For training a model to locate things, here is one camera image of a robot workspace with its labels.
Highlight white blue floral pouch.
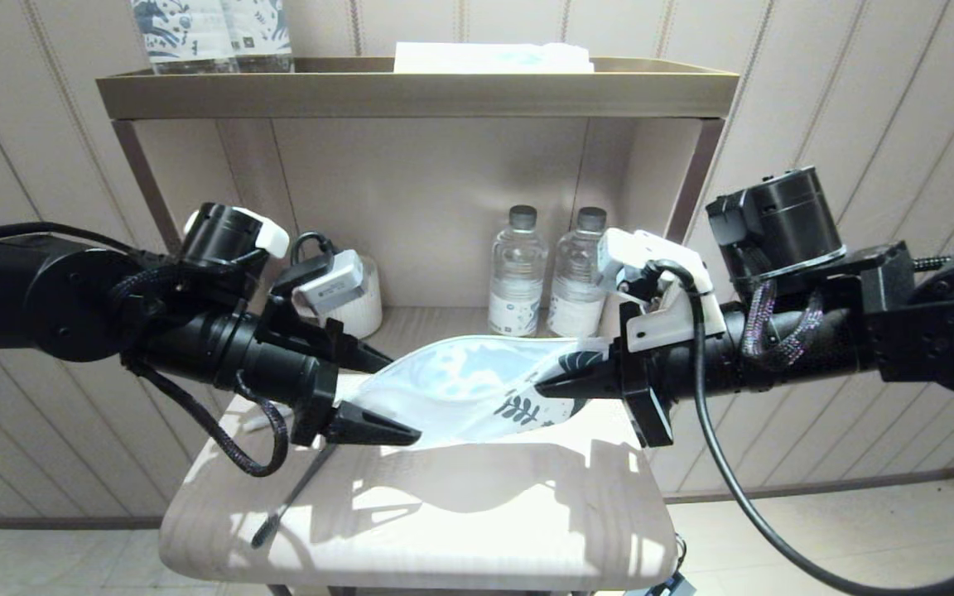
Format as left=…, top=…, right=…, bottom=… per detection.
left=344, top=334, right=635, bottom=450

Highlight grey toothbrush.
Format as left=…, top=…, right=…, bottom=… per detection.
left=251, top=443, right=337, bottom=549

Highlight white ribbed mug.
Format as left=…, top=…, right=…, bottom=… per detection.
left=299, top=252, right=384, bottom=339

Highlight clear water bottle grey cap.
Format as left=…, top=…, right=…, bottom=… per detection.
left=549, top=207, right=610, bottom=338
left=488, top=205, right=548, bottom=338

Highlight black blue-edged device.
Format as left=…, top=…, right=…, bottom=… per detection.
left=626, top=571, right=697, bottom=596

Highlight beige wooden shelf unit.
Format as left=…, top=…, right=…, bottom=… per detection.
left=96, top=56, right=740, bottom=596

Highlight white blue flat packet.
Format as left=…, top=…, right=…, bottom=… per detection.
left=394, top=41, right=595, bottom=74

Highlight black right camera cable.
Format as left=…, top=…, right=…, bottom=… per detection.
left=643, top=258, right=954, bottom=596

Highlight black camera cable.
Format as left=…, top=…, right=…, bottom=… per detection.
left=289, top=232, right=337, bottom=270
left=643, top=258, right=954, bottom=596

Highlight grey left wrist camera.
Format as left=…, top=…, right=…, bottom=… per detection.
left=293, top=250, right=369, bottom=317

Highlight white right camera bracket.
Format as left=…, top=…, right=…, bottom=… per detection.
left=624, top=281, right=728, bottom=353

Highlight black left camera bracket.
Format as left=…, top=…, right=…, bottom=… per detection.
left=255, top=281, right=337, bottom=348

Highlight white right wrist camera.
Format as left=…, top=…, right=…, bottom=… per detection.
left=597, top=228, right=710, bottom=291

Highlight black left camera cable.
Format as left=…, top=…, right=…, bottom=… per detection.
left=289, top=232, right=337, bottom=270

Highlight braided right arm cable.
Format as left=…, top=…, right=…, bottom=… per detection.
left=740, top=277, right=826, bottom=367

